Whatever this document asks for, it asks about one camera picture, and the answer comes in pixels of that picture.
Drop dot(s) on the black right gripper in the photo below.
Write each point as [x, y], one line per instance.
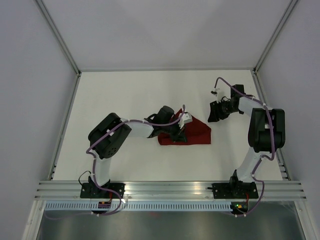
[215, 114]

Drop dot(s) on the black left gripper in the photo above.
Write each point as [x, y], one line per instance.
[179, 136]

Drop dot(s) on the dark red cloth napkin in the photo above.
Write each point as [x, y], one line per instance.
[194, 133]

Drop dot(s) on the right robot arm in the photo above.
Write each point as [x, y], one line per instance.
[266, 134]

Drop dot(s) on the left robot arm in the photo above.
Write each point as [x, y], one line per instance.
[109, 135]

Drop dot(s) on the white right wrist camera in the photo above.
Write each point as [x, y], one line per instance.
[218, 93]

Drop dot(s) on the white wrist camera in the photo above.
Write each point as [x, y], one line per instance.
[218, 93]
[184, 118]

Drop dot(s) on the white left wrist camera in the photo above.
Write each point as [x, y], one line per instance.
[184, 118]

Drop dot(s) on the aluminium frame right side rail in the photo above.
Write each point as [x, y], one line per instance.
[268, 95]

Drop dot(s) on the aluminium frame rail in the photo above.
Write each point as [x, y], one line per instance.
[268, 95]
[167, 69]
[64, 124]

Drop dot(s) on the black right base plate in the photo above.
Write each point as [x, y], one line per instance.
[237, 191]

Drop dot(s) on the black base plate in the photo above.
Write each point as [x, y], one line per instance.
[90, 191]
[237, 191]

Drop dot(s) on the aluminium frame back rail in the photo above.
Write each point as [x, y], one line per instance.
[167, 69]

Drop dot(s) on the aluminium frame left side rail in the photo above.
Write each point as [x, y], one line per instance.
[64, 124]

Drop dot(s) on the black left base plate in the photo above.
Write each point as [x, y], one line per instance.
[90, 191]

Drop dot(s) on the white slotted cable duct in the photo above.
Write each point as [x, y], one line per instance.
[153, 206]

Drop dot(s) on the aluminium frame right post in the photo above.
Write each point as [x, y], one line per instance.
[275, 34]

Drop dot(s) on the aluminium frame post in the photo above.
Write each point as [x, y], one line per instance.
[275, 34]
[57, 35]

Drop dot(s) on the aluminium front mounting rail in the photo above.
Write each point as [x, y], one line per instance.
[168, 191]

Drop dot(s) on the aluminium frame left post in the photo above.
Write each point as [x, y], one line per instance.
[57, 35]

